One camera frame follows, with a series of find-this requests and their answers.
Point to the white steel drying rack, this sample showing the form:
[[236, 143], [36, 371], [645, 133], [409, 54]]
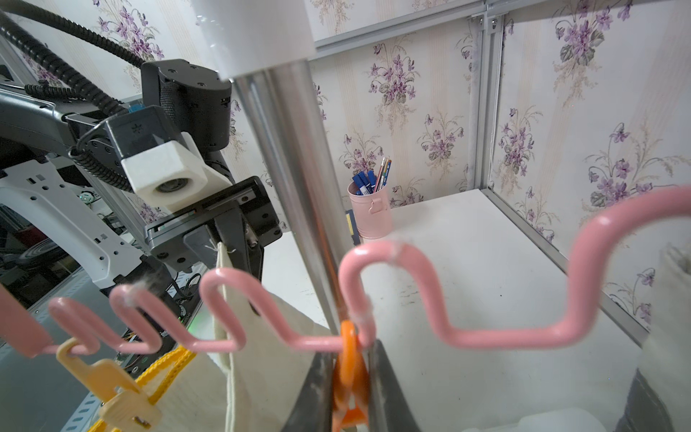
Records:
[[263, 48]]

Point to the pink metal pen bucket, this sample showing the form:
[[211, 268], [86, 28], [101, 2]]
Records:
[[372, 212]]

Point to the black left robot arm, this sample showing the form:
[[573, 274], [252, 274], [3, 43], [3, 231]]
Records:
[[182, 102]]

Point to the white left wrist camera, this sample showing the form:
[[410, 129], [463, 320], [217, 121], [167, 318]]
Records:
[[163, 165]]

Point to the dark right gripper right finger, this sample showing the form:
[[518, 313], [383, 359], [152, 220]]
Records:
[[388, 408]]

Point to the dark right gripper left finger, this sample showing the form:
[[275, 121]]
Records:
[[312, 411]]

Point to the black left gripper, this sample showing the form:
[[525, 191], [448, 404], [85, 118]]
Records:
[[241, 217]]

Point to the tan plastic clothespin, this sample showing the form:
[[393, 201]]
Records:
[[126, 407]]

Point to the orange plastic clothespin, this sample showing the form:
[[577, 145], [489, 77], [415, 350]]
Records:
[[351, 384]]

